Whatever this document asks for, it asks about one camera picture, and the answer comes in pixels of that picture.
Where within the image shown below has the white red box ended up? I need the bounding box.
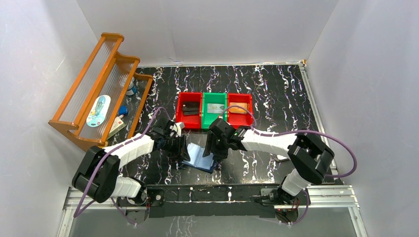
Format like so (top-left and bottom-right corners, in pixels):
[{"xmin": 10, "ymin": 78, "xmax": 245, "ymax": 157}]
[{"xmin": 107, "ymin": 117, "xmax": 126, "ymax": 139}]

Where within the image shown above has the orange wooden rack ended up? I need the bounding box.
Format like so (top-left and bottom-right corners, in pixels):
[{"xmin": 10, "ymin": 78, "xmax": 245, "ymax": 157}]
[{"xmin": 48, "ymin": 33, "xmax": 153, "ymax": 151}]

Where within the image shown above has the left red plastic bin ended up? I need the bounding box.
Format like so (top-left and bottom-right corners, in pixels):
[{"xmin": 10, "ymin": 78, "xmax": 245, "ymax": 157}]
[{"xmin": 175, "ymin": 92, "xmax": 203, "ymax": 129}]

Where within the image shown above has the orange card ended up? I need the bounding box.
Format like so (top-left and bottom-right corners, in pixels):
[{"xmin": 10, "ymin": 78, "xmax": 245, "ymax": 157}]
[{"xmin": 229, "ymin": 102, "xmax": 249, "ymax": 114}]

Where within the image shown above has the red plastic bin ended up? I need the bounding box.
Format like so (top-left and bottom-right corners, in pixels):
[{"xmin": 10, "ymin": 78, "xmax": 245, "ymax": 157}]
[
  {"xmin": 227, "ymin": 93, "xmax": 253, "ymax": 128},
  {"xmin": 175, "ymin": 92, "xmax": 203, "ymax": 129}
]

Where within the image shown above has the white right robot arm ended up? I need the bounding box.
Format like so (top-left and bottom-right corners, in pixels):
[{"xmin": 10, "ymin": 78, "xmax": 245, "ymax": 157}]
[{"xmin": 203, "ymin": 118, "xmax": 335, "ymax": 204}]

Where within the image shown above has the grey silver card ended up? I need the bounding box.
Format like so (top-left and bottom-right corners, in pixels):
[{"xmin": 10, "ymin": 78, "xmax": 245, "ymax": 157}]
[{"xmin": 207, "ymin": 103, "xmax": 225, "ymax": 114}]

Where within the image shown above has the blue capped tube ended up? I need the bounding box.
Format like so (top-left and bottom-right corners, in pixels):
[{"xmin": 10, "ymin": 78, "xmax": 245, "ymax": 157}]
[{"xmin": 118, "ymin": 106, "xmax": 128, "ymax": 119}]

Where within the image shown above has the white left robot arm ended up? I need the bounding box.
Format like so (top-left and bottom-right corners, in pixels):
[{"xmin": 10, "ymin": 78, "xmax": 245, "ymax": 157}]
[{"xmin": 72, "ymin": 118, "xmax": 190, "ymax": 205}]

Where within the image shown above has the white blue bottle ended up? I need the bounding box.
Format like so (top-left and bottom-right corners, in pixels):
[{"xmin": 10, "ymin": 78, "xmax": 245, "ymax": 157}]
[{"xmin": 126, "ymin": 77, "xmax": 137, "ymax": 96}]

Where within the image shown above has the green plastic bin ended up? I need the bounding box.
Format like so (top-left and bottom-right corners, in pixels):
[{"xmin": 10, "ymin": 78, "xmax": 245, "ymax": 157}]
[{"xmin": 201, "ymin": 92, "xmax": 227, "ymax": 130}]

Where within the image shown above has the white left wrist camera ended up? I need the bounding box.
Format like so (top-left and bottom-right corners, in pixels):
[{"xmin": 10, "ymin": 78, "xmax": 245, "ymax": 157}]
[{"xmin": 169, "ymin": 122, "xmax": 185, "ymax": 137}]

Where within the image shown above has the blue leather card holder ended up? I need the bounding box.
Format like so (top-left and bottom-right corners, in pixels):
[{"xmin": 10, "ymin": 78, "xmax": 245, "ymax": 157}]
[{"xmin": 182, "ymin": 143, "xmax": 215, "ymax": 174}]

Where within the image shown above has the small white pink object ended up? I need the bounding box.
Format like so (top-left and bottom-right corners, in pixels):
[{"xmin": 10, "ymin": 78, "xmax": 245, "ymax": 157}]
[{"xmin": 275, "ymin": 155, "xmax": 289, "ymax": 162}]

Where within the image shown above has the right red plastic bin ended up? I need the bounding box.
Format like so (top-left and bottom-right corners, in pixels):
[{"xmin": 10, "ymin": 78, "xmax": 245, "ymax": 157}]
[{"xmin": 227, "ymin": 93, "xmax": 253, "ymax": 128}]

